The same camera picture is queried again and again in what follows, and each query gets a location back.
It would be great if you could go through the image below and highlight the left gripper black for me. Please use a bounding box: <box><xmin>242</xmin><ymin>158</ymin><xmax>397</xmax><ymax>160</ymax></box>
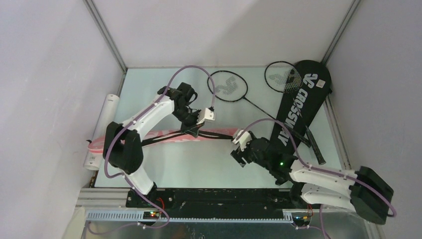
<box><xmin>171</xmin><ymin>106</ymin><xmax>205</xmax><ymax>138</ymax></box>

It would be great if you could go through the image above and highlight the pink SPORT racket bag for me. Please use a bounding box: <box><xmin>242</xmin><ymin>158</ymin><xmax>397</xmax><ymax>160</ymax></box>
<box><xmin>87</xmin><ymin>127</ymin><xmax>240</xmax><ymax>156</ymax></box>

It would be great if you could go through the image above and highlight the white shuttlecock tube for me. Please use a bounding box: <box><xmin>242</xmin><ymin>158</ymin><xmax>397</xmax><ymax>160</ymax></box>
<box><xmin>84</xmin><ymin>94</ymin><xmax>119</xmax><ymax>171</ymax></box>

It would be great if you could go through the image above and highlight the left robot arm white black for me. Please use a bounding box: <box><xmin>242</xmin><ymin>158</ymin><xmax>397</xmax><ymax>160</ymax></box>
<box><xmin>103</xmin><ymin>83</ymin><xmax>204</xmax><ymax>208</ymax></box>

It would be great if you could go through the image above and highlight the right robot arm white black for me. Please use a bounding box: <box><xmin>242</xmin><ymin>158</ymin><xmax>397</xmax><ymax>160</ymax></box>
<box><xmin>231</xmin><ymin>130</ymin><xmax>394</xmax><ymax>225</ymax></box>

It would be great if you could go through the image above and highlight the black racket left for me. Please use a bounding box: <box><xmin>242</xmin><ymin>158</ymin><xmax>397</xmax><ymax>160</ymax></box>
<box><xmin>207</xmin><ymin>71</ymin><xmax>312</xmax><ymax>147</ymax></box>

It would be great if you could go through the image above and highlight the black racket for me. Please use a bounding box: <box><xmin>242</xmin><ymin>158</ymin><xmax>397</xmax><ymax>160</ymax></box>
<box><xmin>207</xmin><ymin>71</ymin><xmax>312</xmax><ymax>147</ymax></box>
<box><xmin>264</xmin><ymin>61</ymin><xmax>326</xmax><ymax>165</ymax></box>

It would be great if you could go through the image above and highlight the black racket bag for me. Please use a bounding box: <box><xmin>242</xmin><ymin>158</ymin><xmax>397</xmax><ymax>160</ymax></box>
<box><xmin>264</xmin><ymin>60</ymin><xmax>332</xmax><ymax>155</ymax></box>

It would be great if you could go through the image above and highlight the black racket right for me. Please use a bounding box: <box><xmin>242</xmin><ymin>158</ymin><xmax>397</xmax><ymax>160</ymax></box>
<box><xmin>264</xmin><ymin>61</ymin><xmax>326</xmax><ymax>165</ymax></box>

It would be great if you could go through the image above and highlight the right controller board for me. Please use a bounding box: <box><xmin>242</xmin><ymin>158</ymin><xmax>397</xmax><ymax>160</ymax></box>
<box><xmin>293</xmin><ymin>216</ymin><xmax>312</xmax><ymax>227</ymax></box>

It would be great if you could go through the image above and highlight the controller board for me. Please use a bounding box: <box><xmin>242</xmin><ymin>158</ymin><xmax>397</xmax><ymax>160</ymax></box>
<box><xmin>142</xmin><ymin>211</ymin><xmax>161</xmax><ymax>220</ymax></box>
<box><xmin>293</xmin><ymin>216</ymin><xmax>312</xmax><ymax>227</ymax></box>

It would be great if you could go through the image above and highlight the left controller board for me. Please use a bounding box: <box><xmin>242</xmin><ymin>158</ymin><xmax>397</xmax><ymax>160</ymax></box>
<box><xmin>142</xmin><ymin>211</ymin><xmax>161</xmax><ymax>220</ymax></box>

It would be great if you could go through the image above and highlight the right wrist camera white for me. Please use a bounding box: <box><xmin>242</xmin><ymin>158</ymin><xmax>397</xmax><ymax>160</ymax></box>
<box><xmin>231</xmin><ymin>129</ymin><xmax>252</xmax><ymax>151</ymax></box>

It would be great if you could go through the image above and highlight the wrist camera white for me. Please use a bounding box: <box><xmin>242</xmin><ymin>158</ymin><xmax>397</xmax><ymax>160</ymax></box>
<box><xmin>231</xmin><ymin>129</ymin><xmax>252</xmax><ymax>151</ymax></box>
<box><xmin>197</xmin><ymin>108</ymin><xmax>216</xmax><ymax>125</ymax></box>

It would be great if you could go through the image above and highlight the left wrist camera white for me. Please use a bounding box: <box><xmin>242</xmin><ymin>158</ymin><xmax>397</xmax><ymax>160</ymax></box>
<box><xmin>197</xmin><ymin>108</ymin><xmax>216</xmax><ymax>125</ymax></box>

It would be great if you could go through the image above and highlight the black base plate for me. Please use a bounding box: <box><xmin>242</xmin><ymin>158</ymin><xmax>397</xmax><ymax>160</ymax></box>
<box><xmin>146</xmin><ymin>188</ymin><xmax>308</xmax><ymax>220</ymax></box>

